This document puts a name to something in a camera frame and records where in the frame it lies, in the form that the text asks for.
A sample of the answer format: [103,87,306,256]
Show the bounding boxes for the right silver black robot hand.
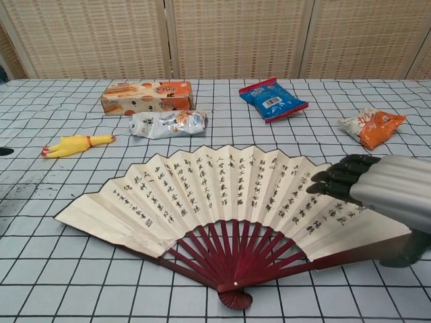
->
[305,153,431,268]

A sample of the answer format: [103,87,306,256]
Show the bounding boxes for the paper folding fan red ribs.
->
[53,143,413,311]

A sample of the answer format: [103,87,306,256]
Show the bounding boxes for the woven bamboo screen panel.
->
[299,0,431,80]
[0,0,174,80]
[166,0,317,80]

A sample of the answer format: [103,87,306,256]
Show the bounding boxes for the orange and white snack bag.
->
[337,107,407,151]

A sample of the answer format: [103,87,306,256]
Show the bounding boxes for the yellow rubber chicken toy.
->
[41,133,117,158]

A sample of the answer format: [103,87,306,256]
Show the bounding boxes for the checked grid tablecloth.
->
[0,78,431,323]

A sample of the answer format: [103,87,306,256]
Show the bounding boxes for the blue snack bag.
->
[238,77,309,124]

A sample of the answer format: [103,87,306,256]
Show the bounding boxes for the orange snack cake box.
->
[100,79,196,117]

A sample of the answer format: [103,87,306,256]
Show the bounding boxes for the white crumpled snack bag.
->
[129,109,209,140]

